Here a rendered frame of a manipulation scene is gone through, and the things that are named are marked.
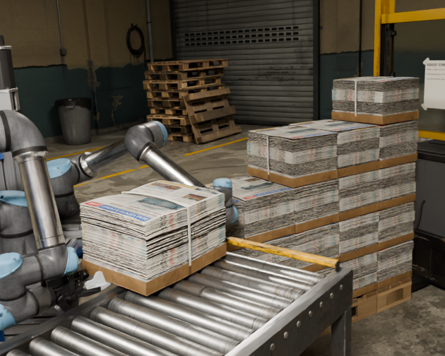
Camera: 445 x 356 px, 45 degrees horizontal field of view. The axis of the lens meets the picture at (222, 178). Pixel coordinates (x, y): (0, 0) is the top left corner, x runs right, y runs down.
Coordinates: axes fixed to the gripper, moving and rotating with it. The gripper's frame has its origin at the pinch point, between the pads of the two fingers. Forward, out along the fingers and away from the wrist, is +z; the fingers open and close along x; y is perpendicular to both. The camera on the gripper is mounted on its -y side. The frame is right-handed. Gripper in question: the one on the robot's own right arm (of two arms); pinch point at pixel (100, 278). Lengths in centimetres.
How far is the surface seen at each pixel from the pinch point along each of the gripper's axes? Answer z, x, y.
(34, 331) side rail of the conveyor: -30.6, -10.7, -0.3
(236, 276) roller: 25.1, -34.3, -0.5
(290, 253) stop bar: 46, -41, 2
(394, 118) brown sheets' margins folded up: 177, -27, 29
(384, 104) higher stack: 171, -24, 37
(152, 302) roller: -1.5, -24.1, -0.8
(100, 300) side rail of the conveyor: -9.6, -11.4, -0.3
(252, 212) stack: 92, 6, -5
